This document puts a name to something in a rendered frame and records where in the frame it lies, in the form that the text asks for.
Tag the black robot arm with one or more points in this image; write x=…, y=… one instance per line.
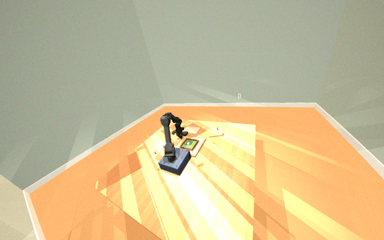
x=169, y=149

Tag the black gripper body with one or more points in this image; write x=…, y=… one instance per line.
x=179, y=131

